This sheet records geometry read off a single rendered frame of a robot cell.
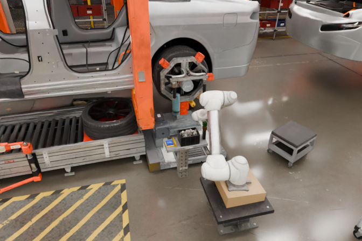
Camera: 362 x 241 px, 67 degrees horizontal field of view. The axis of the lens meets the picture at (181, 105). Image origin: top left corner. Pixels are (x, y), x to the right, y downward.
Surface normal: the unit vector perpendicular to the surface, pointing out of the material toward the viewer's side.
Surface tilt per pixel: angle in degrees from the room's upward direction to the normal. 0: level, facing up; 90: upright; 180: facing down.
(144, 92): 90
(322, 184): 0
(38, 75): 91
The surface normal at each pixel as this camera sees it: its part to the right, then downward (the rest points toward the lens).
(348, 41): -0.48, 0.45
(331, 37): -0.77, 0.31
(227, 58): 0.26, 0.49
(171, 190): 0.01, -0.86
